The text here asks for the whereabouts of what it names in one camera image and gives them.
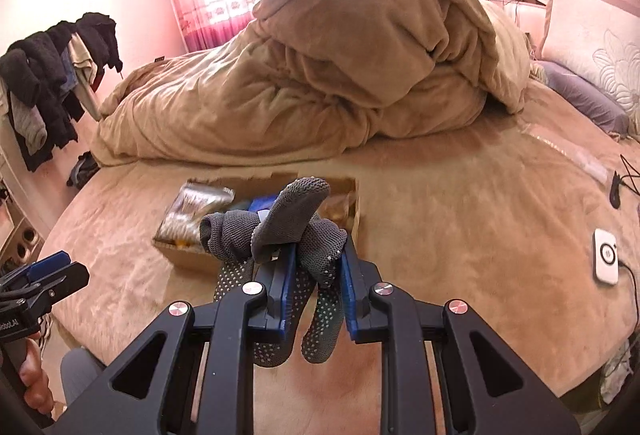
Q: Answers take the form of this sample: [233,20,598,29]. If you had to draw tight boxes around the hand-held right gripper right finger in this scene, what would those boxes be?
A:
[341,242,583,435]

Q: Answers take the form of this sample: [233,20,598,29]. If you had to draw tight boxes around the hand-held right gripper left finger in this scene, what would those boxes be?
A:
[50,242,301,435]

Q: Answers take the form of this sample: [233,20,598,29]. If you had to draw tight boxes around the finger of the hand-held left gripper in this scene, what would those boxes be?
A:
[0,251,71,287]
[15,261,91,312]

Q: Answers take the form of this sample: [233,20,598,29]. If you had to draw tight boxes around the blue tissue packet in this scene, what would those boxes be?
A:
[247,198,281,221]

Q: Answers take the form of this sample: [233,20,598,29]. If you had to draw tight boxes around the dark grey dotted sock pair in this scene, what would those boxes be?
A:
[199,176,351,368]

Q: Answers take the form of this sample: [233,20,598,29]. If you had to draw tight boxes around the cardboard box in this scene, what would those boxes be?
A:
[152,172,361,273]

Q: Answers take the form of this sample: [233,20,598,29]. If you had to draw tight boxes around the shiny yellow snack packet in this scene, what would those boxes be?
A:
[156,182,236,247]

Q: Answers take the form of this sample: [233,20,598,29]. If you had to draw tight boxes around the person's left hand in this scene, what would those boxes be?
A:
[20,340,54,417]

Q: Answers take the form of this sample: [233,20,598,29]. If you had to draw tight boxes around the person's grey trouser leg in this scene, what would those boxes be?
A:
[60,347,106,408]

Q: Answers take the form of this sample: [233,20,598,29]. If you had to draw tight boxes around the dark grey backpack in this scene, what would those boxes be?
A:
[67,150,101,188]

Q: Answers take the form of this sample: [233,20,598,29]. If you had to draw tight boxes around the grey hanging garment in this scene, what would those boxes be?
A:
[10,98,48,156]

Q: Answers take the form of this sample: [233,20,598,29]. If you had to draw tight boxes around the bed with brown sheet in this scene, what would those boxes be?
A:
[47,50,640,416]

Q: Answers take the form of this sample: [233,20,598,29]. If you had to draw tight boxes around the blue hanging jeans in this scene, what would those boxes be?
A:
[57,50,76,96]

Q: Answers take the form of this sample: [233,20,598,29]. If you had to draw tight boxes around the large black hanging jacket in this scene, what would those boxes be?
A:
[0,32,78,171]

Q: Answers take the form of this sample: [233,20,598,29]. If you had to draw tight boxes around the beige hanging garment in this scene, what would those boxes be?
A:
[67,32,101,121]

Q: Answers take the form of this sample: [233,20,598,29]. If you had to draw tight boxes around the beige fleece blanket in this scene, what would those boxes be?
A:
[92,0,531,166]

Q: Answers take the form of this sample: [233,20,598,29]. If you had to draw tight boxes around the small black hanging garment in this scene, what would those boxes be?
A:
[75,12,123,76]

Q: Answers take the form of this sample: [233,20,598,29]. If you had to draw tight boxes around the white power bank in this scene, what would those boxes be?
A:
[592,228,621,286]

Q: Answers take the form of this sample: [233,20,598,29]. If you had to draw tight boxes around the empty clear plastic bag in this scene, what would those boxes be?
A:
[520,125,611,183]

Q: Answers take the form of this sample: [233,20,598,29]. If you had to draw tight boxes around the bin with white plastic bag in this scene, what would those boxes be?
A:
[600,350,636,406]

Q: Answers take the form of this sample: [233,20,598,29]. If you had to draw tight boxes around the purple pillow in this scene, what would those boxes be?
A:
[537,60,631,136]

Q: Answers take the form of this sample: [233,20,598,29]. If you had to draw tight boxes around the white embroidered pillow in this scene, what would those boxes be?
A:
[542,0,640,136]

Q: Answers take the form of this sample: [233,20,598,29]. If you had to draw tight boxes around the black charging cable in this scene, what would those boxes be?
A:
[617,262,640,316]

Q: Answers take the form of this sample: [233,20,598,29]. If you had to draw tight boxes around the thin black cable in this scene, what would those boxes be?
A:
[620,154,640,196]

